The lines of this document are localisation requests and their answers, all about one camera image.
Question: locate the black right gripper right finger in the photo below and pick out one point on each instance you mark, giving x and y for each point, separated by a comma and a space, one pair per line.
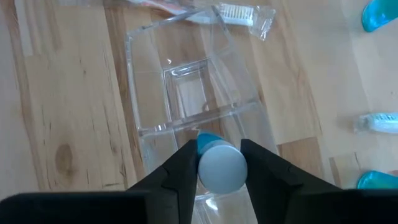
280, 193

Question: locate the orange toothbrush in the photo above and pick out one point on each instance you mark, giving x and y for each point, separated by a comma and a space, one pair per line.
236, 14

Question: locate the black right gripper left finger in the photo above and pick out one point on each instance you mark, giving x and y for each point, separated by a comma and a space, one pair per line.
174, 193

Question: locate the clear acrylic organizer box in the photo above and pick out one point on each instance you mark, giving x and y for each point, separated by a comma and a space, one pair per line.
149, 93

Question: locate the blue toothbrush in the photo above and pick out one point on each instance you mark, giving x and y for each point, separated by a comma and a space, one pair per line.
382, 123

